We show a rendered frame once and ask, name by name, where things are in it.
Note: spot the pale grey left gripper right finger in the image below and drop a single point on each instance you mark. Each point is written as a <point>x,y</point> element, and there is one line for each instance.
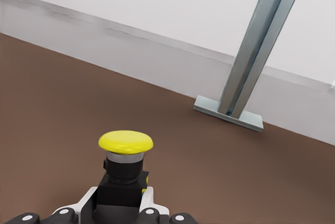
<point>151,203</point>

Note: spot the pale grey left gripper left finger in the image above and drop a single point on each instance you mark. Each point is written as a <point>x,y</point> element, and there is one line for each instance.
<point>87,203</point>

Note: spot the yellow mushroom push button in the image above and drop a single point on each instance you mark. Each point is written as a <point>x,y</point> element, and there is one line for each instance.
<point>125,143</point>

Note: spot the silver frame post with foot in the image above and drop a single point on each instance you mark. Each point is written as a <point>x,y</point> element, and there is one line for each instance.
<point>251,59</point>

